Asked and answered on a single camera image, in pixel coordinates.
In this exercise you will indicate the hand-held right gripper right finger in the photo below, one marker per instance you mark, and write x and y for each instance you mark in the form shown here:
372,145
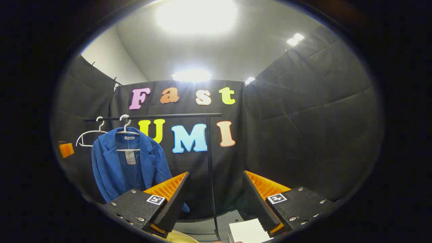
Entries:
260,206

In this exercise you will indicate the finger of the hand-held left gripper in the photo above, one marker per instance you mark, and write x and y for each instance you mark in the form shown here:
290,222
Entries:
66,150

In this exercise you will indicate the black metal garment rack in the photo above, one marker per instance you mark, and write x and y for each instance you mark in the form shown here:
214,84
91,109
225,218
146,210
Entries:
168,116

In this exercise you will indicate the black backdrop cloth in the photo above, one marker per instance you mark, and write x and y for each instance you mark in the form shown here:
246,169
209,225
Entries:
287,135

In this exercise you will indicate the large ceiling light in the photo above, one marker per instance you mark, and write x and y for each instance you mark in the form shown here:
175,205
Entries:
197,15

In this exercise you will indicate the beige laundry hamper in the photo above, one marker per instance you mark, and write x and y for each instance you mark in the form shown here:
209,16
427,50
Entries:
180,238

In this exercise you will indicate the white box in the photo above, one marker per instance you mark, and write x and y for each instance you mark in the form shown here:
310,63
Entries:
248,232

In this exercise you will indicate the ceiling light panel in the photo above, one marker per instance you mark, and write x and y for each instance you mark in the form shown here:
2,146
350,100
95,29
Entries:
191,75
295,39
249,80

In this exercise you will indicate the white plastic hanger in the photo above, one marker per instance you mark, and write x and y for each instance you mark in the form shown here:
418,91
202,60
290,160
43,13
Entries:
82,136
128,150

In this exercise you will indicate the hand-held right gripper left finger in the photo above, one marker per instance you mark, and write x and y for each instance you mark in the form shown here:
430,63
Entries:
175,206

